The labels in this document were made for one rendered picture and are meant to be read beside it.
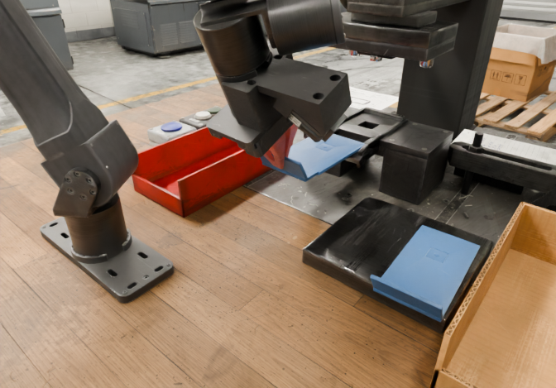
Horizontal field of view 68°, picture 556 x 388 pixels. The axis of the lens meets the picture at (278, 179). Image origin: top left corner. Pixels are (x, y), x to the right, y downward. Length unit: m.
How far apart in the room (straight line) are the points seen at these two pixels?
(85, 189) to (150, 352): 0.17
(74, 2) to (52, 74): 6.87
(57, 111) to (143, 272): 0.19
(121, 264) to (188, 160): 0.26
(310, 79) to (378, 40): 0.24
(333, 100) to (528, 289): 0.31
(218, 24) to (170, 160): 0.37
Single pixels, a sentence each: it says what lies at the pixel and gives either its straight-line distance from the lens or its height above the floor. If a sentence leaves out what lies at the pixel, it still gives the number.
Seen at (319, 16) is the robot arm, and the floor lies 1.18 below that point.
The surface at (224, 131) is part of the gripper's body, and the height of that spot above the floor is 1.07.
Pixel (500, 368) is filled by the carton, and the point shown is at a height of 0.90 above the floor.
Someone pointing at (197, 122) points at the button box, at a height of 0.93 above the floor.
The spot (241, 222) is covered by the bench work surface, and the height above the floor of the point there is 0.90.
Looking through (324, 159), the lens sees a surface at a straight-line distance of 0.54.
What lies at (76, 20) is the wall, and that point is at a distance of 7.34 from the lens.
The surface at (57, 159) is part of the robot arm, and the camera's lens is 0.47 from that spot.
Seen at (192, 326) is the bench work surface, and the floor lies 0.90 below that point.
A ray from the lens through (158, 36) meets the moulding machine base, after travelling 5.66.
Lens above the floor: 1.23
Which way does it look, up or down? 29 degrees down
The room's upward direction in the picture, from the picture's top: straight up
